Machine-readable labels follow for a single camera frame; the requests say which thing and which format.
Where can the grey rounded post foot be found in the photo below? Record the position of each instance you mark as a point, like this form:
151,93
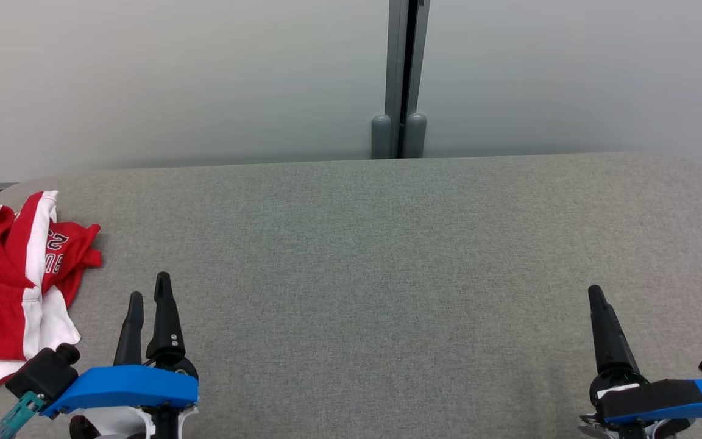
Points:
415,137
381,137

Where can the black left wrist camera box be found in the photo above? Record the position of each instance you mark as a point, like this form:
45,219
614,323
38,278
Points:
40,372

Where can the blue-topped right gripper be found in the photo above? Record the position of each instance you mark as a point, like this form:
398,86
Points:
649,399

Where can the grey partition post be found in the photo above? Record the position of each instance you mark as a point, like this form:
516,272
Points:
395,61

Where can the red and white basketball jersey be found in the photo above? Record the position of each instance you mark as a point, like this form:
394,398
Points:
77,244

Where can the blue-topped left gripper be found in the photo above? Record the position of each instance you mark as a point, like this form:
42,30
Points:
125,387

